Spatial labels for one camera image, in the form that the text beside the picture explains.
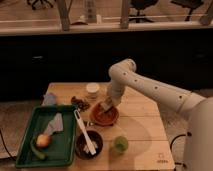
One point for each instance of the grey cloth in tray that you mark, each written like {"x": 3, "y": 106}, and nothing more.
{"x": 55, "y": 125}

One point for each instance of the green cup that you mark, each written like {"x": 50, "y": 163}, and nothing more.
{"x": 120, "y": 144}

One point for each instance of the white spatula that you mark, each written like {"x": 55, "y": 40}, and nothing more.
{"x": 83, "y": 129}

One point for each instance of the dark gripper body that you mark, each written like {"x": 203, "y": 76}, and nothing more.
{"x": 107, "y": 104}

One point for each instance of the red bowl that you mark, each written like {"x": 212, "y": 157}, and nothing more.
{"x": 104, "y": 118}

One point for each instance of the green cucumber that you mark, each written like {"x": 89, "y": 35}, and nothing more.
{"x": 40, "y": 155}

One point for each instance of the white lidded jar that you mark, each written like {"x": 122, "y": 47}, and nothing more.
{"x": 92, "y": 90}

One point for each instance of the red apple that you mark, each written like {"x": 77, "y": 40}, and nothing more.
{"x": 43, "y": 141}

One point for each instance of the black office chair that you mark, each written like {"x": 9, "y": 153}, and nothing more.
{"x": 141, "y": 5}

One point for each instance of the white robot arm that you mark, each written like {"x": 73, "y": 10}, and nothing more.
{"x": 196, "y": 109}

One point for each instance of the green plastic tray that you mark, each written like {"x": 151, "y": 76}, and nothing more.
{"x": 60, "y": 151}

